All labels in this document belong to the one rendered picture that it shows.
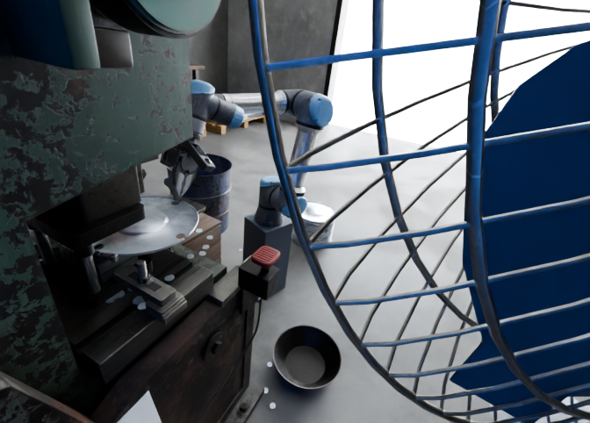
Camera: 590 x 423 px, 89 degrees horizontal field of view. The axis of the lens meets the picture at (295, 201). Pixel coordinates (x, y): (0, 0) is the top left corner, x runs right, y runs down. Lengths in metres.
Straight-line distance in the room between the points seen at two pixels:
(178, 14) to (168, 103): 0.19
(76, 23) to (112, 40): 0.04
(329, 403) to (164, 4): 1.37
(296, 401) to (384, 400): 0.37
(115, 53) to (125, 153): 0.20
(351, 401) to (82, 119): 1.33
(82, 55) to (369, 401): 1.43
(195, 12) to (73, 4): 0.14
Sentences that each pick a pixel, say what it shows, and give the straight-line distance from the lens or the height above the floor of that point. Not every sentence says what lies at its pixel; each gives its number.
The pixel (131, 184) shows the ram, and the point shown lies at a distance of 0.74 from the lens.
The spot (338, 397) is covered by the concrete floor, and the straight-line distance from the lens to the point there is 1.47.
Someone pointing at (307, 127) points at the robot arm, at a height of 0.97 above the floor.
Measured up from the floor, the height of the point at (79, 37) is 1.23.
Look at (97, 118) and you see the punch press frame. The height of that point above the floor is 1.12.
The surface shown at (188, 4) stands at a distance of 0.46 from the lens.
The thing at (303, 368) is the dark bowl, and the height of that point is 0.00.
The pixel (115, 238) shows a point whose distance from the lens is 0.86.
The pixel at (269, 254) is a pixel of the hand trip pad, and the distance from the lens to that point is 0.79.
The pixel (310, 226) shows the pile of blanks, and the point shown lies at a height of 0.18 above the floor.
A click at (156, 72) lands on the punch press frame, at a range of 0.58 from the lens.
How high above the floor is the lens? 1.25
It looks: 28 degrees down
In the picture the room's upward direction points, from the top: 7 degrees clockwise
